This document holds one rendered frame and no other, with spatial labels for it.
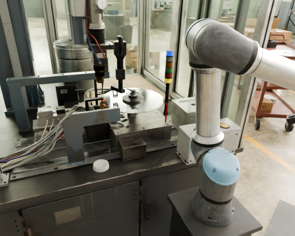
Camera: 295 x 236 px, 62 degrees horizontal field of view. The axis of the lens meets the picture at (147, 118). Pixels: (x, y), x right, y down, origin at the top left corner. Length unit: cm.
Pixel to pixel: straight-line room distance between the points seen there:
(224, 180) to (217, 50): 40
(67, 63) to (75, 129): 83
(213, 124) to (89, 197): 62
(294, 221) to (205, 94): 153
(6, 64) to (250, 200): 198
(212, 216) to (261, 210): 127
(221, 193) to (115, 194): 51
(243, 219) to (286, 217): 120
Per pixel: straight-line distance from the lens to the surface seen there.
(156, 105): 123
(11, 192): 113
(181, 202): 100
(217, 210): 92
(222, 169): 82
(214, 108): 86
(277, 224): 211
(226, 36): 68
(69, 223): 124
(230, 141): 125
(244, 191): 228
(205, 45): 69
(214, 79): 82
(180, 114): 136
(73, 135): 111
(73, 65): 183
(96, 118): 108
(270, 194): 235
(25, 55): 167
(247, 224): 100
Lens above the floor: 146
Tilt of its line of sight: 27 degrees down
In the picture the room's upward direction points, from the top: 2 degrees clockwise
